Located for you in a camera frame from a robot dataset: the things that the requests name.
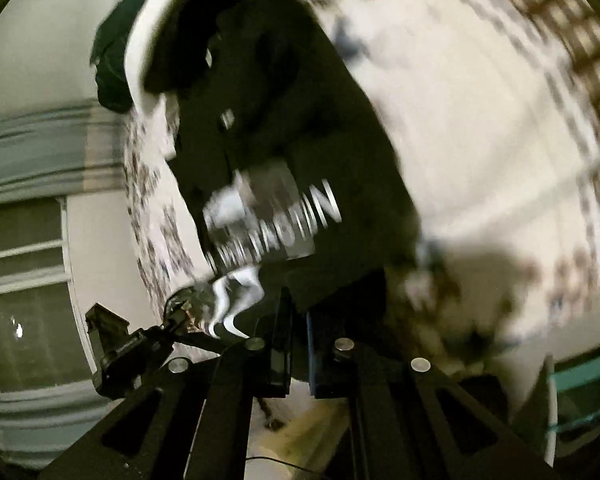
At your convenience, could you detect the dark green cloth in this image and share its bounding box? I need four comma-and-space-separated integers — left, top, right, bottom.
91, 0, 167, 113

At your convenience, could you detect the black printed garment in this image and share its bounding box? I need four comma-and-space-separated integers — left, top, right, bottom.
167, 0, 423, 338

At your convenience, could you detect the window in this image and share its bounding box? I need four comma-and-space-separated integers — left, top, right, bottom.
0, 195, 100, 407

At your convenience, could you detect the black cable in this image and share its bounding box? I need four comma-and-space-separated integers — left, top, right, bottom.
244, 455, 326, 477

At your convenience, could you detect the floral blanket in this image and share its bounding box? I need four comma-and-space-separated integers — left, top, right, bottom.
122, 0, 600, 361

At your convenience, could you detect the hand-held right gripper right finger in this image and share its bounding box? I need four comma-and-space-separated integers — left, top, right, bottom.
306, 310, 563, 480

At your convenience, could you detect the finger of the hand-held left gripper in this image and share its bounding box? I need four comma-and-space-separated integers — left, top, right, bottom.
162, 284, 246, 354

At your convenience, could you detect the folded black garment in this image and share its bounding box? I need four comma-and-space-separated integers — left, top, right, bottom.
144, 0, 261, 97

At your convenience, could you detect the teal chair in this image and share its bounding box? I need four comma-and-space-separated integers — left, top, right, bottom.
544, 334, 600, 467

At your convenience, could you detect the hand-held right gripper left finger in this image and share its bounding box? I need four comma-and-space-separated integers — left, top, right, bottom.
39, 286, 295, 480

